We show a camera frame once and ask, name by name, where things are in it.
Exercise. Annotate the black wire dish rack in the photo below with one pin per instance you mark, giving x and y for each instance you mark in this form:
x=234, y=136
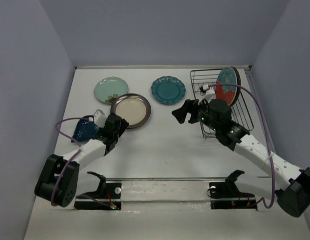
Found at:
x=240, y=112

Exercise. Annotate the navy blue leaf-shaped dish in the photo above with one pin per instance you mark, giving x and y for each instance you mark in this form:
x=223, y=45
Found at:
x=85, y=129

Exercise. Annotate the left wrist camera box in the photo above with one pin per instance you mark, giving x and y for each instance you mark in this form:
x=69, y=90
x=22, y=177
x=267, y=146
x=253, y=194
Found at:
x=99, y=118

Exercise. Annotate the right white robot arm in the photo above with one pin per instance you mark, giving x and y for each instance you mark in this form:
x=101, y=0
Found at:
x=292, y=184

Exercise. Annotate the red and teal floral plate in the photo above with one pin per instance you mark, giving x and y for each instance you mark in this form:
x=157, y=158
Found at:
x=227, y=82

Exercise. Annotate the light green round plate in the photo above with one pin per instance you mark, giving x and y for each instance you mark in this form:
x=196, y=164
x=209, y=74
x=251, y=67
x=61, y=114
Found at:
x=109, y=89

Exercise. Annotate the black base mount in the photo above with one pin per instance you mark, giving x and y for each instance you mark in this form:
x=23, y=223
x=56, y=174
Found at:
x=95, y=192
x=224, y=195

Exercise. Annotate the cream plate with metallic rim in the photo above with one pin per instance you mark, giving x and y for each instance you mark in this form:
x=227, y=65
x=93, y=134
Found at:
x=132, y=107

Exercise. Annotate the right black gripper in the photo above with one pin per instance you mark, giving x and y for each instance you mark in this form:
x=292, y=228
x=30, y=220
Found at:
x=191, y=106

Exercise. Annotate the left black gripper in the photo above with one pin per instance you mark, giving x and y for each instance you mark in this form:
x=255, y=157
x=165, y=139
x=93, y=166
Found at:
x=123, y=125

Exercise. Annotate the teal scalloped edge plate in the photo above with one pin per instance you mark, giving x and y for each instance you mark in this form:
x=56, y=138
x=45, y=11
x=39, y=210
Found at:
x=168, y=90

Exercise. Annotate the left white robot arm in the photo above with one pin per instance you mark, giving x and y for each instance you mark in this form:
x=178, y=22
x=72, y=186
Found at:
x=58, y=180

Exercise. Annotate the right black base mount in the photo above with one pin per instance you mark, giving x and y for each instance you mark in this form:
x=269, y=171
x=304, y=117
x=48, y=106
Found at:
x=224, y=195

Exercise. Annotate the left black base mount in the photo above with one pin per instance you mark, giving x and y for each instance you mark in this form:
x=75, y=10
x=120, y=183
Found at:
x=95, y=192

